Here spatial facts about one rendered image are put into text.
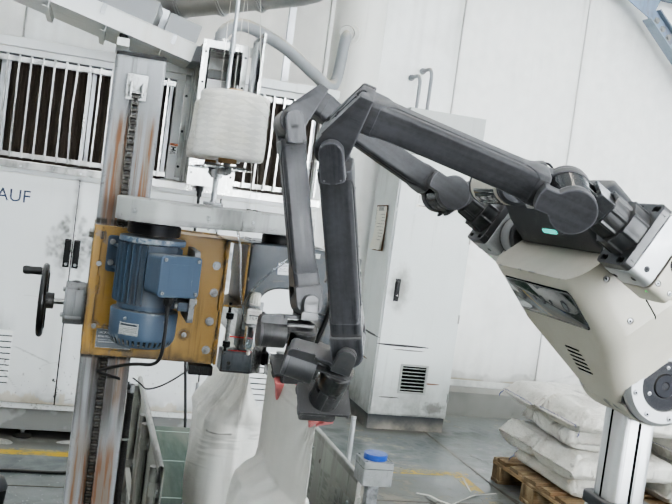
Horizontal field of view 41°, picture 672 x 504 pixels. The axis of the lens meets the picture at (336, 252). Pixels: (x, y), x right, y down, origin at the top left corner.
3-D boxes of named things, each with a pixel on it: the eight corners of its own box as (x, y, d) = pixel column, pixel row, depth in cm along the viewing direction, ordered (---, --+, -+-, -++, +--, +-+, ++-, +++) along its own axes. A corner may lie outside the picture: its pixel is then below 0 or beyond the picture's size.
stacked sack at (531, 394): (640, 424, 493) (644, 398, 492) (530, 415, 478) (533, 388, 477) (601, 405, 535) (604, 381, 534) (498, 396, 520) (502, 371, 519)
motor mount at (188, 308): (198, 324, 201) (207, 252, 200) (168, 321, 199) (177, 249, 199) (185, 306, 228) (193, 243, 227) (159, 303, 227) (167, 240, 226)
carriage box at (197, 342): (216, 365, 222) (231, 240, 221) (74, 354, 213) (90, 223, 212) (204, 347, 246) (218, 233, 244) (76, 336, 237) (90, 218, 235)
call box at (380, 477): (391, 487, 224) (395, 464, 223) (361, 486, 221) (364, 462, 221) (382, 477, 231) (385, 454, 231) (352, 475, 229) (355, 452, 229)
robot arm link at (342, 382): (352, 384, 159) (358, 359, 163) (315, 371, 159) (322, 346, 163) (341, 404, 164) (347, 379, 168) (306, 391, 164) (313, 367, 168)
